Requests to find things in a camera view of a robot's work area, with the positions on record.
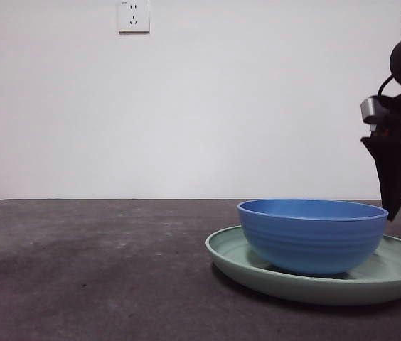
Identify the white wall socket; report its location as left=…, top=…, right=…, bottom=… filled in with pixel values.
left=117, top=0, right=151, bottom=35

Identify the blue ribbed bowl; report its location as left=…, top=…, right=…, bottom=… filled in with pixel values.
left=236, top=198, right=389, bottom=278

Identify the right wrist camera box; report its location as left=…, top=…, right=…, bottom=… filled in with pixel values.
left=360, top=96, right=390, bottom=125

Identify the green round plate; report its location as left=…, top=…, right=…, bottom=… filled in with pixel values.
left=205, top=224, right=401, bottom=307

